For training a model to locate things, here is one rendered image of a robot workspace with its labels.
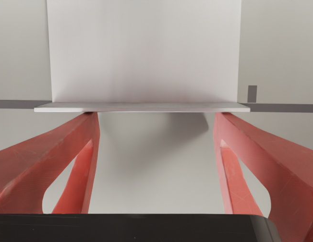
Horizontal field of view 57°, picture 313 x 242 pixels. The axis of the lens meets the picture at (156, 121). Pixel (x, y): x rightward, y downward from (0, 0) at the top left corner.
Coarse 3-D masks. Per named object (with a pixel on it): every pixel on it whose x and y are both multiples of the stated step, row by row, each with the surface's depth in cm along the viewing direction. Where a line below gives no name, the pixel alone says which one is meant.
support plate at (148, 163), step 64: (0, 0) 13; (256, 0) 13; (0, 64) 13; (256, 64) 13; (0, 128) 14; (128, 128) 14; (192, 128) 14; (128, 192) 14; (192, 192) 14; (256, 192) 14
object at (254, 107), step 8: (0, 104) 14; (8, 104) 14; (16, 104) 14; (24, 104) 14; (32, 104) 14; (40, 104) 14; (248, 104) 14; (256, 104) 14; (264, 104) 14; (272, 104) 14; (280, 104) 13; (288, 104) 13; (296, 104) 13; (304, 104) 13; (312, 104) 13; (304, 112) 14; (312, 112) 14
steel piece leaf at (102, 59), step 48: (48, 0) 13; (96, 0) 13; (144, 0) 13; (192, 0) 13; (240, 0) 13; (96, 48) 13; (144, 48) 13; (192, 48) 13; (96, 96) 13; (144, 96) 13; (192, 96) 13
